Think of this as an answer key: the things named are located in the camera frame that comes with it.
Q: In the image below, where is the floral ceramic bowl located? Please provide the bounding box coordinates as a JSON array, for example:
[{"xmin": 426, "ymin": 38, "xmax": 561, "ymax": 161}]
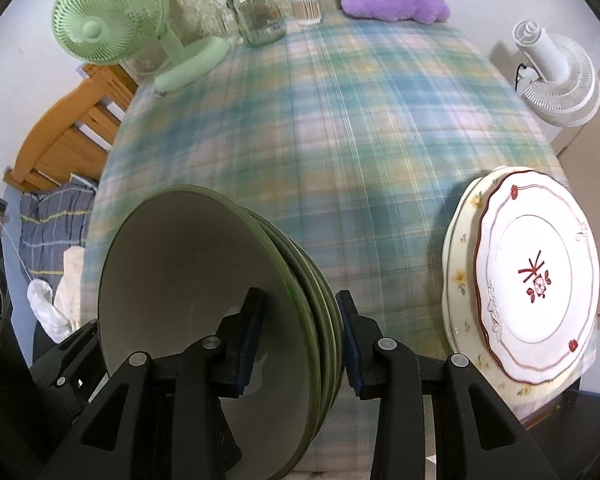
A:
[
  {"xmin": 97, "ymin": 185, "xmax": 322, "ymax": 479},
  {"xmin": 247, "ymin": 210, "xmax": 335, "ymax": 441},
  {"xmin": 275, "ymin": 232, "xmax": 343, "ymax": 411}
]

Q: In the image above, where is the dark glossy furniture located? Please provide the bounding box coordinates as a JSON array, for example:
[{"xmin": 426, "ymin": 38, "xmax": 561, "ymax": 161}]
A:
[{"xmin": 530, "ymin": 385, "xmax": 600, "ymax": 480}]

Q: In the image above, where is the white plate with red rim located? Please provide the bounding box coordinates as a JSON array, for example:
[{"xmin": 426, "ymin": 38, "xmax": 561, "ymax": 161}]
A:
[{"xmin": 472, "ymin": 170, "xmax": 600, "ymax": 386}]

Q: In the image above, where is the green desk fan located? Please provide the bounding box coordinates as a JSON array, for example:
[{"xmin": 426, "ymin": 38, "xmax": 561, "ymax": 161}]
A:
[{"xmin": 52, "ymin": 0, "xmax": 231, "ymax": 95}]

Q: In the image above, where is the white standing fan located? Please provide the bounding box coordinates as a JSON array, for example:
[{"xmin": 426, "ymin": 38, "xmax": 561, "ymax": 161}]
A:
[{"xmin": 511, "ymin": 19, "xmax": 600, "ymax": 128}]

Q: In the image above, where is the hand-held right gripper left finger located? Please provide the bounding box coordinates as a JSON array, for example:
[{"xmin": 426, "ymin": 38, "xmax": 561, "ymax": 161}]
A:
[{"xmin": 40, "ymin": 287, "xmax": 268, "ymax": 480}]

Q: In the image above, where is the blue striped pillow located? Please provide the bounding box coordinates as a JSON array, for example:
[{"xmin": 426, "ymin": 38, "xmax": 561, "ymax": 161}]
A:
[{"xmin": 17, "ymin": 182, "xmax": 98, "ymax": 281}]

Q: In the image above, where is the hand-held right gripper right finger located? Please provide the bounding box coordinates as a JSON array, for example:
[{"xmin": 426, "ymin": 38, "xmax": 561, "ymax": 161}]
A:
[{"xmin": 336, "ymin": 290, "xmax": 553, "ymax": 480}]

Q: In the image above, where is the glass jar with dark lid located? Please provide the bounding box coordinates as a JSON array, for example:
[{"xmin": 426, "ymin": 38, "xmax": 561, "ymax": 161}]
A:
[{"xmin": 212, "ymin": 0, "xmax": 287, "ymax": 47}]

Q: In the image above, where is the large round yellow floral plate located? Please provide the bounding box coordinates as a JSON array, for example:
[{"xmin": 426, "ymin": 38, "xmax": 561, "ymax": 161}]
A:
[{"xmin": 441, "ymin": 166, "xmax": 600, "ymax": 413}]

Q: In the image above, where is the cream cloth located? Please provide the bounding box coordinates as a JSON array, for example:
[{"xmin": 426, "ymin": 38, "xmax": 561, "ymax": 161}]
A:
[{"xmin": 55, "ymin": 246, "xmax": 86, "ymax": 331}]

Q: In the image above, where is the clear cotton swab container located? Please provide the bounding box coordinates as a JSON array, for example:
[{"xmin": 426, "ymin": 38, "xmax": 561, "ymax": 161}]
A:
[{"xmin": 287, "ymin": 0, "xmax": 325, "ymax": 27}]

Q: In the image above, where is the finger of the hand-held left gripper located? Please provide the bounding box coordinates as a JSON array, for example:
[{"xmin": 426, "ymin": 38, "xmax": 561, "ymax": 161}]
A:
[{"xmin": 30, "ymin": 321, "xmax": 108, "ymax": 408}]

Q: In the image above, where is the white cloth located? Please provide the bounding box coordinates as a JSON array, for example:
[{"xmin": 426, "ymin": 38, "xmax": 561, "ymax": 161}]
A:
[{"xmin": 27, "ymin": 280, "xmax": 73, "ymax": 343}]

